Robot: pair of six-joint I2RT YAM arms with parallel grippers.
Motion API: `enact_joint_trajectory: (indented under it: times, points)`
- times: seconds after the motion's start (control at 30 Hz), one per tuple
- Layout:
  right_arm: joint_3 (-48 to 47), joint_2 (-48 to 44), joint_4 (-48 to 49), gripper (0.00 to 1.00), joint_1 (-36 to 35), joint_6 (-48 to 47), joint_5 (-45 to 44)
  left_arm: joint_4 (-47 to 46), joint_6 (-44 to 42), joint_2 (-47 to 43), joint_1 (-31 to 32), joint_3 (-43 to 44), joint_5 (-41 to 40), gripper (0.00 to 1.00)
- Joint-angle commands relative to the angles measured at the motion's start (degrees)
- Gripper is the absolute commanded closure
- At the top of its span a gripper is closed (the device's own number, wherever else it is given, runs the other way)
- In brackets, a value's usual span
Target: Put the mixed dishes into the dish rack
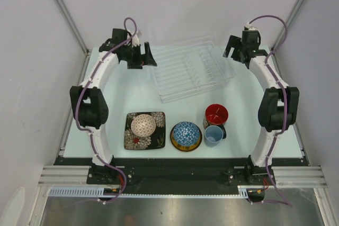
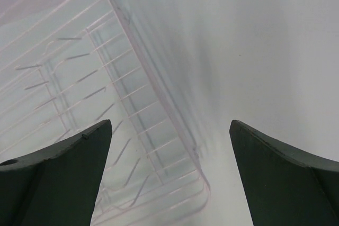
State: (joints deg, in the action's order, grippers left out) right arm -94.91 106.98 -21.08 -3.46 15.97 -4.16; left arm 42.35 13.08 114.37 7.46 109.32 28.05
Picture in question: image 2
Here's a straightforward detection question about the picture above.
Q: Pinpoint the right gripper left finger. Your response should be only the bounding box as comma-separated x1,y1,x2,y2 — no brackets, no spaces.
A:
1,120,112,225

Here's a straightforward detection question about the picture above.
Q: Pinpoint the white wire dish rack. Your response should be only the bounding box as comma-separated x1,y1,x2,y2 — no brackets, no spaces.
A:
1,0,210,225

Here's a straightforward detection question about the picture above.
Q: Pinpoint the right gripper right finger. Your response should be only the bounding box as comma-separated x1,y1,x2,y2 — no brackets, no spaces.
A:
229,120,338,225

